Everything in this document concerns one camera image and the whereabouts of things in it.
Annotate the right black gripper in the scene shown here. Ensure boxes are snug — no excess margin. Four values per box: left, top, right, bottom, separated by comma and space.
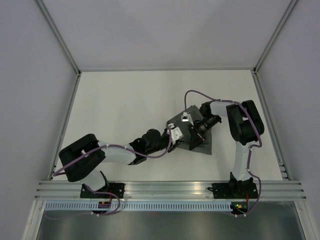
187, 115, 220, 151

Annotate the grey cloth napkin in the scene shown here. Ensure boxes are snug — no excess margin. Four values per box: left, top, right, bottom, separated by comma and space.
167, 105, 219, 155

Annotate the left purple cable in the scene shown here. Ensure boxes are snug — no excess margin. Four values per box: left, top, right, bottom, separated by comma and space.
44, 127, 173, 221

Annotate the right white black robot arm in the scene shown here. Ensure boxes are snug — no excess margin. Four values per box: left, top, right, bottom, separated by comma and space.
188, 100, 265, 200

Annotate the aluminium frame post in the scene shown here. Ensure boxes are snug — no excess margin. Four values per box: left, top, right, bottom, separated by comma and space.
34, 0, 81, 77
251, 0, 300, 75

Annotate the left aluminium frame post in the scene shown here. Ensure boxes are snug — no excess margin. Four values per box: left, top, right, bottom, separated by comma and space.
34, 0, 81, 77

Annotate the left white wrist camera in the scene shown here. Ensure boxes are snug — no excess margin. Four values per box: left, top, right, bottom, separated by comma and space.
167, 123, 184, 144

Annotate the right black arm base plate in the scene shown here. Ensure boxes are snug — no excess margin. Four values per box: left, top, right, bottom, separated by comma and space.
206, 183, 259, 200

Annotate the white slotted cable duct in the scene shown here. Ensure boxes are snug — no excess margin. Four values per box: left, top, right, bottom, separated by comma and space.
44, 200, 232, 212

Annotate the aluminium front rail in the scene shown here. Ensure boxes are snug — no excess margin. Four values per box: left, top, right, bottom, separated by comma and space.
34, 180, 307, 201

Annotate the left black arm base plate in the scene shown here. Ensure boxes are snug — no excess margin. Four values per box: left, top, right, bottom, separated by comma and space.
80, 182, 125, 199

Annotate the right aluminium frame post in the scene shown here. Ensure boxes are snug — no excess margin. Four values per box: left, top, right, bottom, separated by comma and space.
251, 0, 300, 75

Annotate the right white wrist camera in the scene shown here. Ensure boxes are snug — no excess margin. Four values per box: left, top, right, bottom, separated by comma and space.
181, 111, 194, 126

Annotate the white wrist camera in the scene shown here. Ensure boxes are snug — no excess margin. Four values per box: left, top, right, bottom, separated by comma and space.
167, 123, 184, 144
181, 111, 194, 126

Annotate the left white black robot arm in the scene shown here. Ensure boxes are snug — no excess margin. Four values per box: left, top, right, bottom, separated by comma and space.
52, 125, 184, 198

